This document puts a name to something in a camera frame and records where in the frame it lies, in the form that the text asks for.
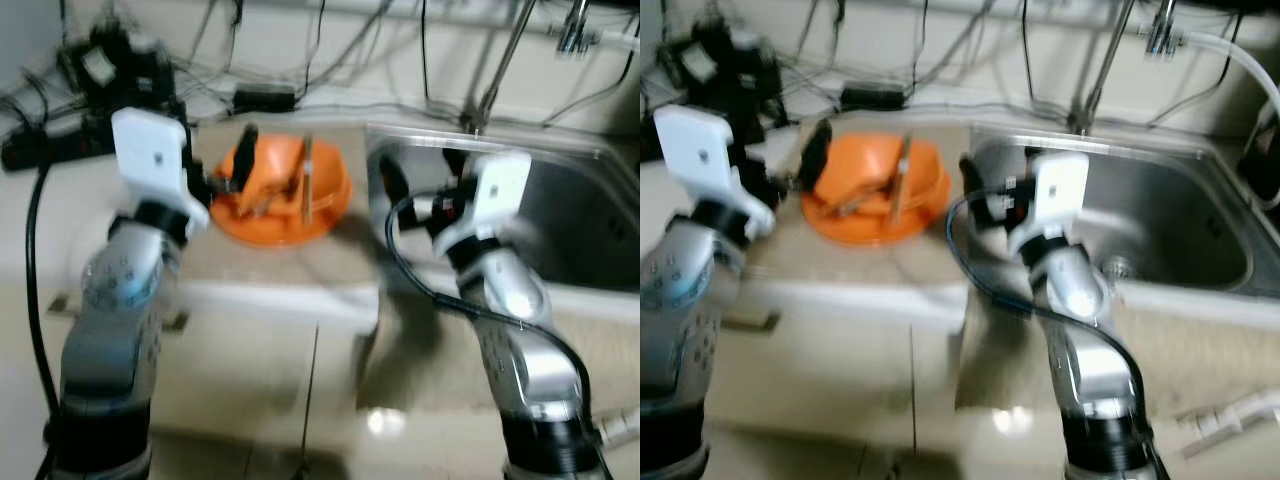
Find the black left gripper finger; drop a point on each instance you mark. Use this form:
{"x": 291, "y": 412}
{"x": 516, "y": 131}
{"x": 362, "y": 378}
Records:
{"x": 818, "y": 155}
{"x": 247, "y": 155}

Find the orange plastic plate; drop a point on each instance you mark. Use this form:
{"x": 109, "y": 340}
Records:
{"x": 928, "y": 195}
{"x": 330, "y": 195}

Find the steel spoon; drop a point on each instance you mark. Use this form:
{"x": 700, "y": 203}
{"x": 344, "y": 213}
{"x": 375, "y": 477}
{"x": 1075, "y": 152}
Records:
{"x": 270, "y": 200}
{"x": 860, "y": 198}

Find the steel fork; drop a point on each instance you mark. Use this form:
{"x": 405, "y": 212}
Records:
{"x": 306, "y": 180}
{"x": 902, "y": 180}

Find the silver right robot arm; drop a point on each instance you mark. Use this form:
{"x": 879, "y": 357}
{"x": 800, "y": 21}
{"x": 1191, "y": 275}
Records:
{"x": 520, "y": 360}
{"x": 1090, "y": 350}

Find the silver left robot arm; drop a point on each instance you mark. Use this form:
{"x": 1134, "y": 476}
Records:
{"x": 110, "y": 330}
{"x": 680, "y": 330}

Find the black power adapter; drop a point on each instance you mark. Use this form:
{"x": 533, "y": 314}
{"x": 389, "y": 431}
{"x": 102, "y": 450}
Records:
{"x": 265, "y": 98}
{"x": 872, "y": 97}

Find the steel faucet pipe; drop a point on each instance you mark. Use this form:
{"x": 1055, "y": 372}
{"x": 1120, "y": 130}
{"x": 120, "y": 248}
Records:
{"x": 505, "y": 60}
{"x": 1105, "y": 60}

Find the stainless steel sink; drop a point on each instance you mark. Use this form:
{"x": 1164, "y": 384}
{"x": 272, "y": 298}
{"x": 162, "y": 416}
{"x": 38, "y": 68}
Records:
{"x": 570, "y": 210}
{"x": 1170, "y": 210}

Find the black electronic device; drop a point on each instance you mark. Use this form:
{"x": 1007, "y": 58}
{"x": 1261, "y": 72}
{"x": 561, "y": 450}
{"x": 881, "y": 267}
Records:
{"x": 725, "y": 70}
{"x": 120, "y": 70}

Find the steel sink drain strainer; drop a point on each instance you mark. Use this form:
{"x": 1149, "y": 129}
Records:
{"x": 1120, "y": 266}

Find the black power strip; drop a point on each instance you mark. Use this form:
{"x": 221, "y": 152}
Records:
{"x": 55, "y": 145}

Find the chrome water valve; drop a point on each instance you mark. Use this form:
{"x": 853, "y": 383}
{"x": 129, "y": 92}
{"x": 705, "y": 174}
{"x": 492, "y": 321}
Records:
{"x": 1165, "y": 30}
{"x": 575, "y": 30}

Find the black appliance with warning label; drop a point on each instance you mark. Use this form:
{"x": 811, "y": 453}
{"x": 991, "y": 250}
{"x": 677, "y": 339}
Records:
{"x": 1262, "y": 160}

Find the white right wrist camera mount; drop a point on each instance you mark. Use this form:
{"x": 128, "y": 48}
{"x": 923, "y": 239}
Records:
{"x": 495, "y": 195}
{"x": 1060, "y": 190}

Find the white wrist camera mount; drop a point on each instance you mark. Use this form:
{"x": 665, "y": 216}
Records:
{"x": 700, "y": 155}
{"x": 1060, "y": 190}
{"x": 150, "y": 160}
{"x": 495, "y": 195}

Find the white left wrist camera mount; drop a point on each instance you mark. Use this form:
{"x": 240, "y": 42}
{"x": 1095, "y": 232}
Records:
{"x": 150, "y": 160}
{"x": 700, "y": 155}

